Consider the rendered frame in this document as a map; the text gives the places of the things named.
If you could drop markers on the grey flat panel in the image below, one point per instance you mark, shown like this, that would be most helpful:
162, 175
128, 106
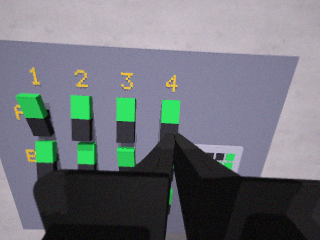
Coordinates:
105, 108

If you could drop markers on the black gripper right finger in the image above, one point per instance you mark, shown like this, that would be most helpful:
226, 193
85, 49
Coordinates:
215, 206

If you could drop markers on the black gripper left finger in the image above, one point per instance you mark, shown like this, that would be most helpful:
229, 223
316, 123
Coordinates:
98, 197

